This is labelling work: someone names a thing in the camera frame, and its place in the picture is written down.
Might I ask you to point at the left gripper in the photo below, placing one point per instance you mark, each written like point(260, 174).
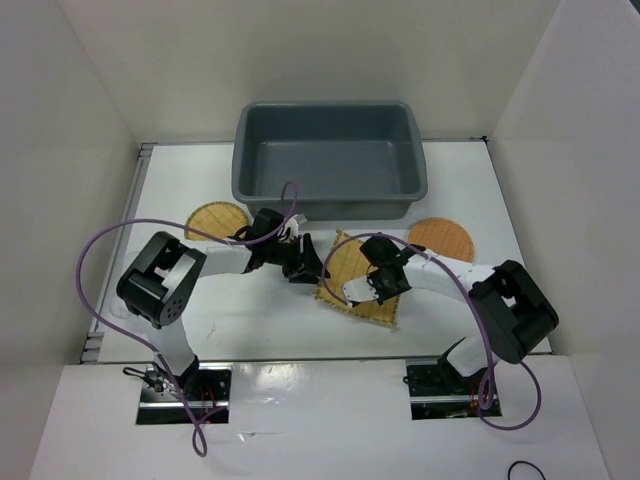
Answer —
point(297, 272)

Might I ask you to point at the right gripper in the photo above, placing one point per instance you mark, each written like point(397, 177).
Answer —
point(372, 279)

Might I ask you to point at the square woven bamboo tray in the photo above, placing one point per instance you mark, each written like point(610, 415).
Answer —
point(347, 264)

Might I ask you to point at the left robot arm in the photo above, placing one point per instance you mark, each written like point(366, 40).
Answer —
point(157, 285)

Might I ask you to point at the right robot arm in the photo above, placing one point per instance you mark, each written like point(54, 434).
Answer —
point(515, 316)

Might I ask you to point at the grey plastic bin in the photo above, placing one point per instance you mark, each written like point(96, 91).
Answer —
point(349, 160)

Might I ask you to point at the round orange bamboo tray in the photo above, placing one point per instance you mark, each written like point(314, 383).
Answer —
point(443, 236)

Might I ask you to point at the round green-rimmed bamboo tray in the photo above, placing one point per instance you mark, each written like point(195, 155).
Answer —
point(220, 219)

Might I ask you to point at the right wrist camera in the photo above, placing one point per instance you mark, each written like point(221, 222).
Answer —
point(358, 291)

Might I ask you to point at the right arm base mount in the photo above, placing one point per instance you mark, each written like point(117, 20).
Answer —
point(437, 392)

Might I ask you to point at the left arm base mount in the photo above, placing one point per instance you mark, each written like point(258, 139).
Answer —
point(208, 396)

